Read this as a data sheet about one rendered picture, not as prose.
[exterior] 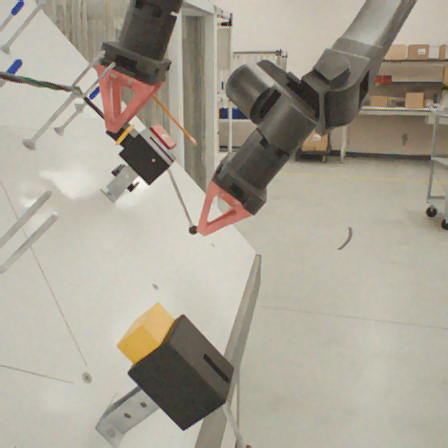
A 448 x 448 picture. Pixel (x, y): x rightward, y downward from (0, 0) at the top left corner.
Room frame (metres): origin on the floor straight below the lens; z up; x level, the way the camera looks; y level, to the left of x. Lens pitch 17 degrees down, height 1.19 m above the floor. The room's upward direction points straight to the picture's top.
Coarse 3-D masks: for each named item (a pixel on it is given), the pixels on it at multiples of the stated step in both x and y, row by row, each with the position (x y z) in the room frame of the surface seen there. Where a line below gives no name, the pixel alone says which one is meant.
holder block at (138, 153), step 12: (144, 132) 0.62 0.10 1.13; (132, 144) 0.60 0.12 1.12; (144, 144) 0.60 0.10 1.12; (156, 144) 0.62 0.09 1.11; (120, 156) 0.61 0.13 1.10; (132, 156) 0.60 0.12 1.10; (144, 156) 0.60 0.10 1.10; (156, 156) 0.60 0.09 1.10; (168, 156) 0.63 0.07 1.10; (132, 168) 0.61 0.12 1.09; (144, 168) 0.60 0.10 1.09; (156, 168) 0.60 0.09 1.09; (168, 168) 0.60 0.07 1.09; (144, 180) 0.61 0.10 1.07
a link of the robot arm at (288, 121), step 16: (272, 96) 0.61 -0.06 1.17; (288, 96) 0.59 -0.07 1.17; (256, 112) 0.62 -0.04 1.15; (272, 112) 0.59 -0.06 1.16; (288, 112) 0.57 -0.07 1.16; (304, 112) 0.57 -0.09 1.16; (272, 128) 0.58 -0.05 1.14; (288, 128) 0.57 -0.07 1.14; (304, 128) 0.58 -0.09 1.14; (272, 144) 0.58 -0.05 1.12; (288, 144) 0.58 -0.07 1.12
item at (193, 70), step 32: (64, 0) 1.45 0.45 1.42; (96, 0) 1.44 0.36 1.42; (128, 0) 1.40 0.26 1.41; (192, 0) 1.49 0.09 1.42; (64, 32) 1.42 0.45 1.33; (96, 32) 1.44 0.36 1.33; (192, 32) 1.75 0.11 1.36; (96, 64) 1.44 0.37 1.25; (192, 64) 1.75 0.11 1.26; (128, 96) 1.41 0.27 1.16; (160, 96) 1.76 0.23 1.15; (192, 96) 1.74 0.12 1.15; (192, 128) 1.74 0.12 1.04; (192, 160) 1.74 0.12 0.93
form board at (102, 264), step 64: (0, 0) 0.84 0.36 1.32; (0, 64) 0.66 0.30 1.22; (64, 64) 0.85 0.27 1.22; (0, 128) 0.54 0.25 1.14; (64, 128) 0.67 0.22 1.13; (0, 192) 0.45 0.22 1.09; (64, 192) 0.54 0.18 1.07; (128, 192) 0.67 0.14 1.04; (192, 192) 0.88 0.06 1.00; (0, 256) 0.38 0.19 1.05; (64, 256) 0.45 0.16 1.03; (128, 256) 0.54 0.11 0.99; (192, 256) 0.67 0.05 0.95; (0, 320) 0.33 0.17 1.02; (64, 320) 0.38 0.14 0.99; (128, 320) 0.44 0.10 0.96; (192, 320) 0.53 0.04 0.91; (0, 384) 0.28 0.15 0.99; (64, 384) 0.32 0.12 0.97; (128, 384) 0.37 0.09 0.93
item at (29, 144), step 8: (112, 64) 0.54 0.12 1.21; (104, 72) 0.54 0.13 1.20; (96, 80) 0.54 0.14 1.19; (88, 88) 0.54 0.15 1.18; (72, 96) 0.54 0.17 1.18; (80, 96) 0.55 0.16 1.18; (64, 104) 0.55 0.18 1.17; (56, 112) 0.55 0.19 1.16; (48, 120) 0.55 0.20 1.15; (40, 128) 0.55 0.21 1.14; (24, 144) 0.55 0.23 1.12; (32, 144) 0.55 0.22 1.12
